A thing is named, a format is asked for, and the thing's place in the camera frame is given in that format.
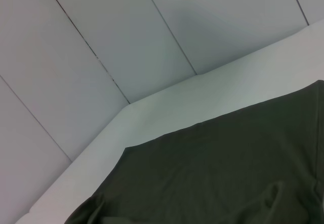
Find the dark green shirt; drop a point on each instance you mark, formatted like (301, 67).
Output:
(215, 171)

